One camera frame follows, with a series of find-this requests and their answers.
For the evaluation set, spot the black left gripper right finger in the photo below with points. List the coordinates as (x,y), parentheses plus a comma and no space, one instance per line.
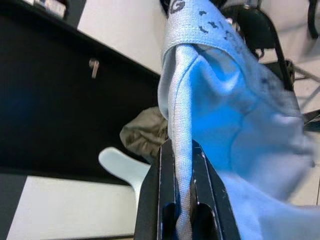
(212,205)

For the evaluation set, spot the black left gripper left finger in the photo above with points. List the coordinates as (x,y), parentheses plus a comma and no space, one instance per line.
(157,200)

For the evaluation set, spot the pale grey printed shorts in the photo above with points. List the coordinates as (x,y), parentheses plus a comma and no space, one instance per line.
(225,112)

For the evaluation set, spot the white plastic chair wooden legs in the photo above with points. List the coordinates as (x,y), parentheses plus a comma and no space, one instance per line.
(125,167)

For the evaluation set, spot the olive green beanbag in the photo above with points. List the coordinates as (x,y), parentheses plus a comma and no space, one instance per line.
(142,135)

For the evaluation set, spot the black door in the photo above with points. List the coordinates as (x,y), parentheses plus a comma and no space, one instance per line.
(50,100)

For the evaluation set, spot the black folding chair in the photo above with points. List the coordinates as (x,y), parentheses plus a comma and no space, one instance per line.
(257,27)

